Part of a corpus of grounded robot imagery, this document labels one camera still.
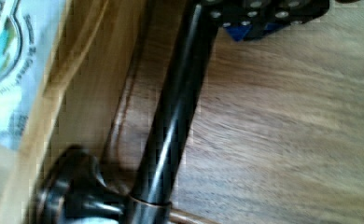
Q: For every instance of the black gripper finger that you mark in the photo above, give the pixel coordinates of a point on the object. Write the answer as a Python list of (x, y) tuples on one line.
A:
[(249, 20)]

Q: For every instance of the wooden drawer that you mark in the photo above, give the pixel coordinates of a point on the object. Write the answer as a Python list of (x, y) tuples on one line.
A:
[(278, 136)]

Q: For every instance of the white chips bag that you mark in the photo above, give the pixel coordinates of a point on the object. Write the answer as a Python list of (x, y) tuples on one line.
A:
[(28, 31)]

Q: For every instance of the black drawer handle bar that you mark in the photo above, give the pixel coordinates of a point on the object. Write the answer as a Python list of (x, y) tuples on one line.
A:
[(74, 190)]

